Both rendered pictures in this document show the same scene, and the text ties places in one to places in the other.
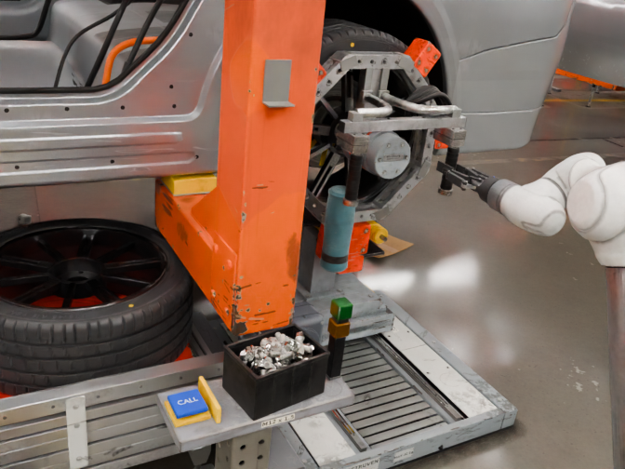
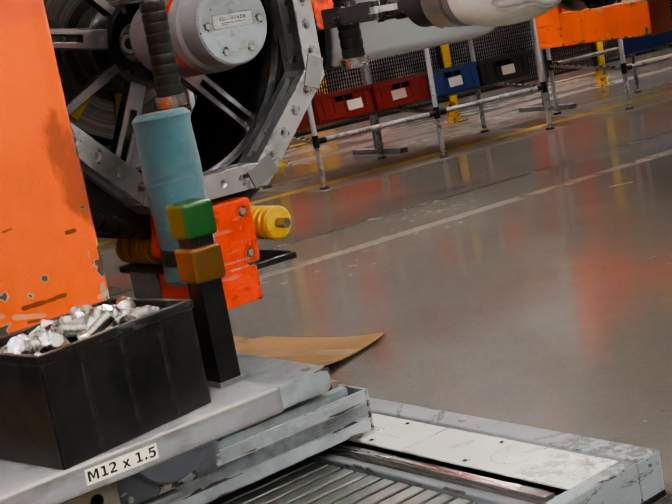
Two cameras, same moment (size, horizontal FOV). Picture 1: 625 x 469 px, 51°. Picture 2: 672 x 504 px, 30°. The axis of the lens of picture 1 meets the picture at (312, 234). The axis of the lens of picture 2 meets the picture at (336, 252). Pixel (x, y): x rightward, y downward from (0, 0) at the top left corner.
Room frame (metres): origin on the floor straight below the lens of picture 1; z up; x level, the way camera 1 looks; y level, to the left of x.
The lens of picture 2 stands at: (-0.07, -0.08, 0.82)
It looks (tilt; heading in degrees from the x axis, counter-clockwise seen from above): 10 degrees down; 353
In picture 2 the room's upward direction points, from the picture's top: 10 degrees counter-clockwise
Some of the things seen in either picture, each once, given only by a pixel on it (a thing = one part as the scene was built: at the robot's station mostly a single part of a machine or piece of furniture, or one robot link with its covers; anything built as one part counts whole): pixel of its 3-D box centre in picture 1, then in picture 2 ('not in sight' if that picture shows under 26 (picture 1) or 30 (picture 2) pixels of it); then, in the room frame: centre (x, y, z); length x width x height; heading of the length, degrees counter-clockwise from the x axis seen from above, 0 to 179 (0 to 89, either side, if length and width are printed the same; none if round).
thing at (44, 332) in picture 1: (78, 298); not in sight; (1.63, 0.66, 0.39); 0.66 x 0.66 x 0.24
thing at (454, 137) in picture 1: (449, 134); not in sight; (1.91, -0.37, 0.93); 0.09 x 0.05 x 0.05; 31
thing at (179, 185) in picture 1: (188, 179); not in sight; (1.87, 0.40, 0.71); 0.14 x 0.14 x 0.05; 31
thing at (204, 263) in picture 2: (339, 327); (200, 262); (1.32, -0.09, 0.59); 0.04 x 0.04 x 0.04; 31
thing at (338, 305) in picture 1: (341, 308); (191, 219); (1.32, -0.09, 0.64); 0.04 x 0.04 x 0.04; 31
